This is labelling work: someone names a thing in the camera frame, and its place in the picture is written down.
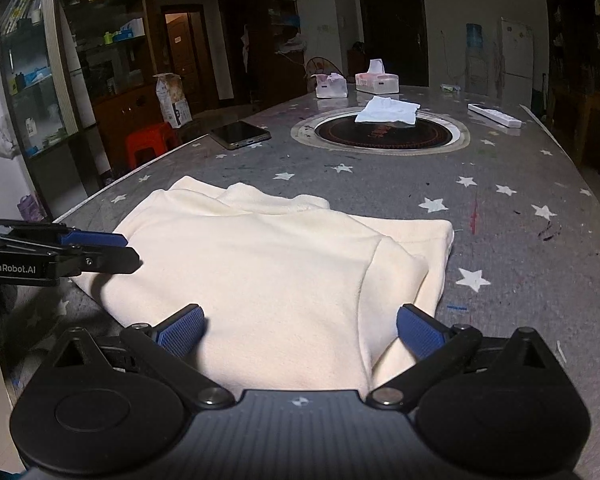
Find cream sweater garment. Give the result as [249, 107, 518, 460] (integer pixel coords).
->
[76, 177, 454, 393]

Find red plastic stool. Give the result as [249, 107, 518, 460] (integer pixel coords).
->
[124, 122, 181, 170]

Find grey star-patterned tablecloth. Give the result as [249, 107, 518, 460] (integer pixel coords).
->
[0, 83, 600, 480]

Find white paper bag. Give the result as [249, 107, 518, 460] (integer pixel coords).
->
[154, 73, 192, 129]

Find glass display cabinet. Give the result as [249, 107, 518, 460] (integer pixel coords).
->
[0, 0, 81, 162]

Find black tablet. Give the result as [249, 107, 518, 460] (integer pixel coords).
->
[209, 120, 271, 151]

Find round induction cooktop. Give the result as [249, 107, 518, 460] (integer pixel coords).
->
[290, 107, 470, 157]

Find white folded paper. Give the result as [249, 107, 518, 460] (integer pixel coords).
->
[354, 96, 420, 126]

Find wooden side table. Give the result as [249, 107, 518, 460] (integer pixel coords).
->
[572, 92, 600, 169]

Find pink tissue box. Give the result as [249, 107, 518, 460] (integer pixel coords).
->
[355, 58, 400, 96]

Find white tissue box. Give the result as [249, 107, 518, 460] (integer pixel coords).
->
[313, 72, 348, 99]

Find water dispenser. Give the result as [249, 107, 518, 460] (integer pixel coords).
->
[465, 23, 489, 96]

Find white refrigerator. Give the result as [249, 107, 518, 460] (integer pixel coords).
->
[496, 18, 534, 107]

